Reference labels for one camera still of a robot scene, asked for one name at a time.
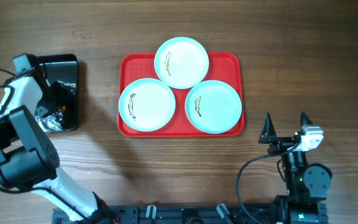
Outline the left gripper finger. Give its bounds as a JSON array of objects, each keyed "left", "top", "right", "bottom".
[
  {"left": 51, "top": 81, "right": 72, "bottom": 107},
  {"left": 36, "top": 105, "right": 60, "bottom": 117}
]

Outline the white plate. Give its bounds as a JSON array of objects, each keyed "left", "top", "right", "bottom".
[
  {"left": 154, "top": 37, "right": 209, "bottom": 90},
  {"left": 118, "top": 78, "right": 176, "bottom": 132},
  {"left": 185, "top": 80, "right": 242, "bottom": 134}
]

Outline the orange sponge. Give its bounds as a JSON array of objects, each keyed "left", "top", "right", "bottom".
[{"left": 58, "top": 106, "right": 66, "bottom": 112}]

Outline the black water basin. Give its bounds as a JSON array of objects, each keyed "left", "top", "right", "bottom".
[{"left": 35, "top": 54, "right": 79, "bottom": 133}]

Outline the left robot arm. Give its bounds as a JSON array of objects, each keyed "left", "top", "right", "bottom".
[{"left": 0, "top": 54, "right": 119, "bottom": 223}]

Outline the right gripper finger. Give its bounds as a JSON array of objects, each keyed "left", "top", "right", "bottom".
[
  {"left": 300, "top": 112, "right": 313, "bottom": 126},
  {"left": 258, "top": 113, "right": 277, "bottom": 144}
]

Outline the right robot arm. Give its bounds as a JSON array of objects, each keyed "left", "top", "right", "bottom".
[{"left": 259, "top": 113, "right": 333, "bottom": 224}]

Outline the red plastic tray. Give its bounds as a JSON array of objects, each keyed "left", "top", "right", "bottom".
[{"left": 117, "top": 52, "right": 242, "bottom": 138}]

